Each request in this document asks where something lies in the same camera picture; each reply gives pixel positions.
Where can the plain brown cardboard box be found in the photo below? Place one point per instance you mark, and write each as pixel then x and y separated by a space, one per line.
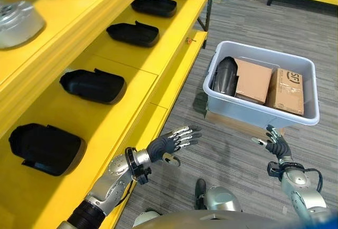
pixel 253 81

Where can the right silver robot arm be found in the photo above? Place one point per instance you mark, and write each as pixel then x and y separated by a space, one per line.
pixel 301 189

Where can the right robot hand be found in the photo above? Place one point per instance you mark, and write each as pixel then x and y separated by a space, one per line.
pixel 277 144

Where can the yellow metal shelf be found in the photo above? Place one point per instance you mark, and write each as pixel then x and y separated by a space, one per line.
pixel 87 62

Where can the silver metal housing part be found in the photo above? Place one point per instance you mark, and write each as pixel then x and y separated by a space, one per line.
pixel 18 23

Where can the silver robot leg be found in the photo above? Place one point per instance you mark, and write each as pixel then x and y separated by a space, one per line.
pixel 216 198

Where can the small orange shelf clip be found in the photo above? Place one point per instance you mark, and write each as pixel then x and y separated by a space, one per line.
pixel 188 40

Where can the white plastic box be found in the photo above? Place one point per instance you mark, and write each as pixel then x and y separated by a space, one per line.
pixel 264 107

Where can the black sole-shaped part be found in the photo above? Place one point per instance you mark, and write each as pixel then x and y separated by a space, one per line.
pixel 93 85
pixel 154 6
pixel 134 33
pixel 47 148
pixel 225 77

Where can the flat cardboard base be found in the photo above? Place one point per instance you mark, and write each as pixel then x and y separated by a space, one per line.
pixel 237 124

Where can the silver robot body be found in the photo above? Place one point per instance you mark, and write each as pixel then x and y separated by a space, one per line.
pixel 211 219

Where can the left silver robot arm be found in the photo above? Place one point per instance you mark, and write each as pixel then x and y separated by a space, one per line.
pixel 116 179

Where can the printed brown cardboard box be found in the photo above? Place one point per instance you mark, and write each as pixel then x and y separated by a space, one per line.
pixel 286 91

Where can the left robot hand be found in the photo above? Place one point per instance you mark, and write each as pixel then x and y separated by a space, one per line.
pixel 164 144

